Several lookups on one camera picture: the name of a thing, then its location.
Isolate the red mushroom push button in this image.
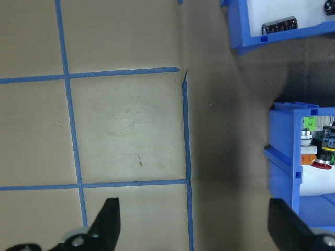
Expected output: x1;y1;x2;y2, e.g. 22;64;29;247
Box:
312;157;333;170

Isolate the white orange switch block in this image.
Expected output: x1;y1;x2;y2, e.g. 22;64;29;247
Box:
300;145;318;165

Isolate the white silver push button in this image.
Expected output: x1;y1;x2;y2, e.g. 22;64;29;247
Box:
300;129;314;147

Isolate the green push button white block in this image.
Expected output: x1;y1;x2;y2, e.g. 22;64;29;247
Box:
302;115;335;131

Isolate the white foam liner under buttons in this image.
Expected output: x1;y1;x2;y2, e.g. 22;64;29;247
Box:
300;164;335;197

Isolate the yellow push button black bezel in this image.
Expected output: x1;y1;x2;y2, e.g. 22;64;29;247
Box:
321;146;335;159

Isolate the blue bin with push buttons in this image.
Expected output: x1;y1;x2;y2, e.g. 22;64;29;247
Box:
263;101;335;228

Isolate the black blue contact block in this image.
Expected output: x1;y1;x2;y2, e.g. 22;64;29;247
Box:
312;132;335;149

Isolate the dark cylindrical capacitor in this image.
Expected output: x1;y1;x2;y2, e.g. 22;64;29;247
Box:
261;17;299;35
323;0;335;17

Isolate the white foam liner under capacitors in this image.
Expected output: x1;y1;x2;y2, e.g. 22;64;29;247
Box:
245;0;328;37

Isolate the blue bin with capacitors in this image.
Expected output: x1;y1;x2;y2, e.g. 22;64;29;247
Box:
219;0;335;56

